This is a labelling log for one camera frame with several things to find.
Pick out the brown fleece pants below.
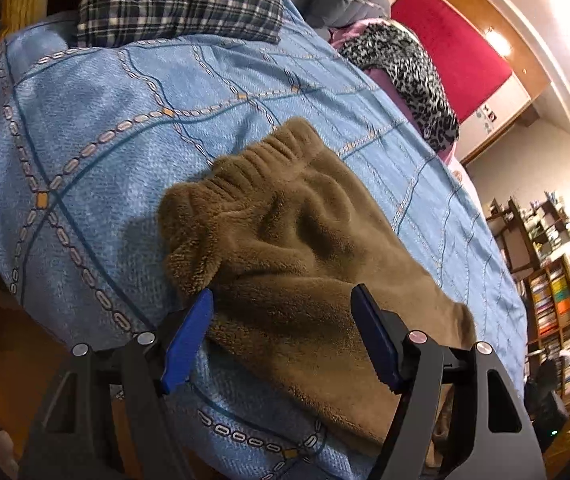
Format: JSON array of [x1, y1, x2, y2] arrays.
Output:
[[158, 118, 476, 455]]

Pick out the wooden bookshelf with books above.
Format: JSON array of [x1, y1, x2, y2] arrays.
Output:
[[524, 254, 570, 404]]

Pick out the dark wooden desk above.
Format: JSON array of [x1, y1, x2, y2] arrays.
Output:
[[484, 192, 570, 280]]

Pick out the blue patterned bedspread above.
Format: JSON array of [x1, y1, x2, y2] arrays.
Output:
[[0, 6, 527, 479]]

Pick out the pink purple blanket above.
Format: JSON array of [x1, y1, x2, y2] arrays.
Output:
[[329, 18, 458, 166]]

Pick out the red padded headboard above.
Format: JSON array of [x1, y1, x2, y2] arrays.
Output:
[[391, 0, 512, 122]]

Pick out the leopard print cloth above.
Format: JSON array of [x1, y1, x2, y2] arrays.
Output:
[[337, 22, 462, 154]]

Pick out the dark plaid pillow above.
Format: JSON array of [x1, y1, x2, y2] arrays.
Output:
[[76, 0, 284, 48]]

